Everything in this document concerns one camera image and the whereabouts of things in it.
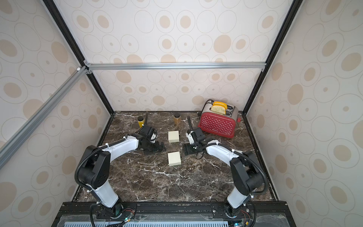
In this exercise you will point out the yellow toast slice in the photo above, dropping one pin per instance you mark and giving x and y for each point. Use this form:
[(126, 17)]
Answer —
[(220, 104)]

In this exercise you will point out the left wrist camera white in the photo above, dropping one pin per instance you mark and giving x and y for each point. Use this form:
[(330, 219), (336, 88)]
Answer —
[(154, 136)]

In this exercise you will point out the back aluminium rail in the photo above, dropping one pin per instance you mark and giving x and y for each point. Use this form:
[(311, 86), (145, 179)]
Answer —
[(177, 66)]

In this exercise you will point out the red polka dot toaster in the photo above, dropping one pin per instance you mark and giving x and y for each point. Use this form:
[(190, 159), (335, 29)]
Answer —
[(219, 124)]

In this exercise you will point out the pale toast slice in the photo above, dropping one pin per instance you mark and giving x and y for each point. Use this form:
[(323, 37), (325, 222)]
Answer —
[(218, 109)]

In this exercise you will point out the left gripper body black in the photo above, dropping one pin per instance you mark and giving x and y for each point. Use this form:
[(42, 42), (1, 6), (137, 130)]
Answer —
[(153, 147)]

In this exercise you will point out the brown spice jar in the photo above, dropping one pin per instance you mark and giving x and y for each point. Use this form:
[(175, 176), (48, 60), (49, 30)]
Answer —
[(177, 119)]

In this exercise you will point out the yellow spice jar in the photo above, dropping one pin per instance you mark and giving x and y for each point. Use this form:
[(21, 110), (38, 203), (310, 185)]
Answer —
[(141, 121)]

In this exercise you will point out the left aluminium rail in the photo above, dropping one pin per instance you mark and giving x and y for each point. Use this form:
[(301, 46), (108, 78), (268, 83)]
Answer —
[(16, 141)]

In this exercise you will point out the aluminium rail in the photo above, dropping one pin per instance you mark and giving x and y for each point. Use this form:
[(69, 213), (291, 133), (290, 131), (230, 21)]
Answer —
[(177, 66), (16, 141)]

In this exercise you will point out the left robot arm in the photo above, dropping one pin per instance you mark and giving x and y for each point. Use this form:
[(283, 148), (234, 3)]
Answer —
[(93, 169)]

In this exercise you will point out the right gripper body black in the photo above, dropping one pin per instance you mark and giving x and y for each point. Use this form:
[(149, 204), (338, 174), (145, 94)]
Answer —
[(188, 149)]

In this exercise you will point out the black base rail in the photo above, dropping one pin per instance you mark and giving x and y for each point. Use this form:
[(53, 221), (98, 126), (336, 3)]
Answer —
[(175, 214)]

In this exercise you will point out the cream drawer jewelry box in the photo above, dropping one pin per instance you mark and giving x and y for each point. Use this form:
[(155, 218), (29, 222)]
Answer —
[(173, 136)]

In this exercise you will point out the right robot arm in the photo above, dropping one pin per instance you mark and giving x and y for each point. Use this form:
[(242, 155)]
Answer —
[(248, 177)]

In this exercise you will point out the cream square box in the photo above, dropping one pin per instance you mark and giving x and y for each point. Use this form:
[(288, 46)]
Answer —
[(174, 158)]

